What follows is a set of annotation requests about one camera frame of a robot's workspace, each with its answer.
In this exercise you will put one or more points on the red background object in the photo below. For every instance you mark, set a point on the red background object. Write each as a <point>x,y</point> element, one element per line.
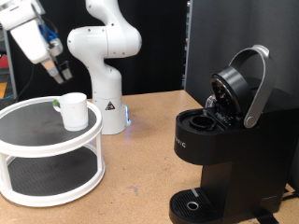
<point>3,62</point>

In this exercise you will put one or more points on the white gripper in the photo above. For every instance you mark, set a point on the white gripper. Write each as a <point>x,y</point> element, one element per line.
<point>29,40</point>

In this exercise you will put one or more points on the dark grey partition panel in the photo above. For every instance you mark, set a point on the dark grey partition panel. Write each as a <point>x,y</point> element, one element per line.
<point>218,31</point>

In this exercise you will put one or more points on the white two-tier turntable shelf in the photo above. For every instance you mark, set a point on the white two-tier turntable shelf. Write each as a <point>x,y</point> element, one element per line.
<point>37,130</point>

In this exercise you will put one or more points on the grey metal shelf post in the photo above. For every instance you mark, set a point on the grey metal shelf post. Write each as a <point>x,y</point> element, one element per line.
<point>12,74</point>

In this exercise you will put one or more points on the black Keurig coffee machine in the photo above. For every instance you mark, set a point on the black Keurig coffee machine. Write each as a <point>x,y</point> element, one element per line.
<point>249,155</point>

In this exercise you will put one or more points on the black backdrop curtain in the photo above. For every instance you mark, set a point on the black backdrop curtain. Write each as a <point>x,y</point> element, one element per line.
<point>155,62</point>

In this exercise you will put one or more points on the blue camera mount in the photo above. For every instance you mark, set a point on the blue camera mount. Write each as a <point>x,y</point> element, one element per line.
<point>46,32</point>

